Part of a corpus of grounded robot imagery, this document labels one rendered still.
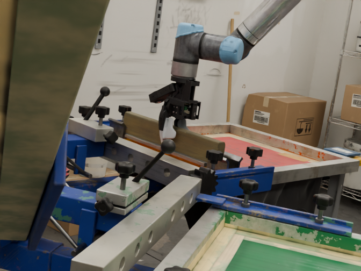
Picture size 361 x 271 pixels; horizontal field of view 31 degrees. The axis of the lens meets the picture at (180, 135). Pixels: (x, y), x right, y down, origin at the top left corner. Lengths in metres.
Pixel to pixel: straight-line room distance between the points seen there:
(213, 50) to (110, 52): 2.52
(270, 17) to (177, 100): 0.36
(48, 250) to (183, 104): 0.72
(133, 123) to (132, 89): 2.44
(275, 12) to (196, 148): 0.45
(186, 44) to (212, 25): 3.07
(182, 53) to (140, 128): 0.30
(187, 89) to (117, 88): 2.55
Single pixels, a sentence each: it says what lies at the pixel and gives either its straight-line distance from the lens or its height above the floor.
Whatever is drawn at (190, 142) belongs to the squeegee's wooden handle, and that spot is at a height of 1.04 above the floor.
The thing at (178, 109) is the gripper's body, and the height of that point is 1.12.
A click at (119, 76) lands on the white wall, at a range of 4.36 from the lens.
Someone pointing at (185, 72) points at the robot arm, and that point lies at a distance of 1.84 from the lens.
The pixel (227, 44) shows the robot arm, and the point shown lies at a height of 1.32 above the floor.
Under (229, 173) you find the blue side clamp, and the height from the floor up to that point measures 1.01.
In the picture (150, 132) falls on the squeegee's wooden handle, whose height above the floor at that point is 1.02.
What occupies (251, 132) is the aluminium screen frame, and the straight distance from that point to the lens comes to 2.44.
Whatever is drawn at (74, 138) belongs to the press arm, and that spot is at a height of 1.04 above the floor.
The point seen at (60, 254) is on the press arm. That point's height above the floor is 0.92.
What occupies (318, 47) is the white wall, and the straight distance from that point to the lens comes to 6.00.
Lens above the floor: 1.41
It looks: 11 degrees down
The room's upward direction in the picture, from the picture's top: 8 degrees clockwise
